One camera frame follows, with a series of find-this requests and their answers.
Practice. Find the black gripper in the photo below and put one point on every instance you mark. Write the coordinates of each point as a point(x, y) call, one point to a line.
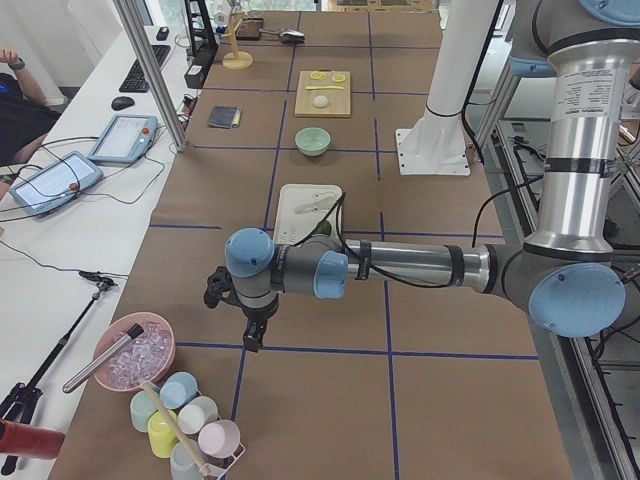
point(257, 315)

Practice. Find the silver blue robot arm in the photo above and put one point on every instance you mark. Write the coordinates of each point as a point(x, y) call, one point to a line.
point(561, 274)

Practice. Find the pink bowl with ice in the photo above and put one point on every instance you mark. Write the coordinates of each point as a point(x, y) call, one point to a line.
point(147, 357)

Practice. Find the green ceramic bowl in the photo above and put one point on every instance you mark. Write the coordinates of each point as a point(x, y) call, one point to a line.
point(312, 141)

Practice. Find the white steamed bun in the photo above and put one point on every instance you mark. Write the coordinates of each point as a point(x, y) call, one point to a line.
point(320, 102)

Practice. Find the blue cup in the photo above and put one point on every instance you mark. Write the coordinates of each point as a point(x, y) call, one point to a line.
point(178, 390)

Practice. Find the white cup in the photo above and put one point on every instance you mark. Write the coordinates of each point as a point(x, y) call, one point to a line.
point(196, 414)

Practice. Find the pink cup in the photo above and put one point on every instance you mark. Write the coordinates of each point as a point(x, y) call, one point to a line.
point(219, 439)

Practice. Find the metal ice scoop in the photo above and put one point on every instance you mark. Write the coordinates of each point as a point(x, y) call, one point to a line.
point(84, 374)

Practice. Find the green round fruit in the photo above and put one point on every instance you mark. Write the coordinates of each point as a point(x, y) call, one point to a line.
point(324, 227)

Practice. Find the wooden stick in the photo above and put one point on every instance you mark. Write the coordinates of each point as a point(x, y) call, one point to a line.
point(206, 469)

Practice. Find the white rectangular tray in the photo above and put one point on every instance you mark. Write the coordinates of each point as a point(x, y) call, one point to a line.
point(300, 208)

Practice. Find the green cup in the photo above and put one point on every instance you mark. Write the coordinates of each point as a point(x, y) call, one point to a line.
point(141, 409)

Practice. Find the yellow cup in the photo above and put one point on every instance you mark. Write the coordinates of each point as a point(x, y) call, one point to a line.
point(162, 438)

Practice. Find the grey cup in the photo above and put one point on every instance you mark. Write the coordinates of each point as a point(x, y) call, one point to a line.
point(182, 466)

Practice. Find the grey yellow sponge cloth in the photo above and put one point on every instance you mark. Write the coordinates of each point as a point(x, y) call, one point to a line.
point(226, 117)

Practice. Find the far teach pendant tablet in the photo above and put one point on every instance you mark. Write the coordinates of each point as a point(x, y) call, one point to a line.
point(125, 139)

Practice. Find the teach pendant tablet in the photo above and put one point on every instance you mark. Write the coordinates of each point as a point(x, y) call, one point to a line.
point(125, 139)
point(56, 184)

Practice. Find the black tripod stick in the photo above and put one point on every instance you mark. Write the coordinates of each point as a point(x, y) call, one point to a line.
point(21, 401)

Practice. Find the bamboo cutting board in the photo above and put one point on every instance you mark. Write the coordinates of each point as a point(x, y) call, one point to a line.
point(340, 100)

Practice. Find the yellow plastic knife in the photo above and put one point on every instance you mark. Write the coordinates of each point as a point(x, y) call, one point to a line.
point(323, 87)

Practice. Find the near teach pendant tablet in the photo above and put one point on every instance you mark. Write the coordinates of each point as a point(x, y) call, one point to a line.
point(56, 184)

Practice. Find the black box on table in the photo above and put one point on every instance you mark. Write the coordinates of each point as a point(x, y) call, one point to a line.
point(199, 68)

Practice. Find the red cylinder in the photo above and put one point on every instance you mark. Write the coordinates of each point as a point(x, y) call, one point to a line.
point(24, 440)

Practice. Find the black computer mouse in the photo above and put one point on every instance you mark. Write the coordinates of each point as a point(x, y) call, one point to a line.
point(122, 102)

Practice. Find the wooden mug tree stand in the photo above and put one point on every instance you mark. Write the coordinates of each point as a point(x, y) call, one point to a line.
point(236, 59)

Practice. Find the black metal scoop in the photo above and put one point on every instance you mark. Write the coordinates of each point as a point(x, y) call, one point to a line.
point(286, 36)

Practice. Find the dark wooden tray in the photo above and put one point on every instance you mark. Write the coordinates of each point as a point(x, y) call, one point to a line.
point(250, 29)

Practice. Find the seated person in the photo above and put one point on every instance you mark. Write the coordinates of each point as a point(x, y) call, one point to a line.
point(26, 119)

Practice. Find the white wire cup rack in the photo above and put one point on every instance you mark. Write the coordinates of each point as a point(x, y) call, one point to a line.
point(222, 465)

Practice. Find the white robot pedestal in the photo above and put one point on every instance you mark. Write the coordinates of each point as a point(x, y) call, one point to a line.
point(435, 145)

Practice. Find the aluminium frame post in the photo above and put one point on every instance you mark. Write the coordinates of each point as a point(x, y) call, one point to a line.
point(134, 28)

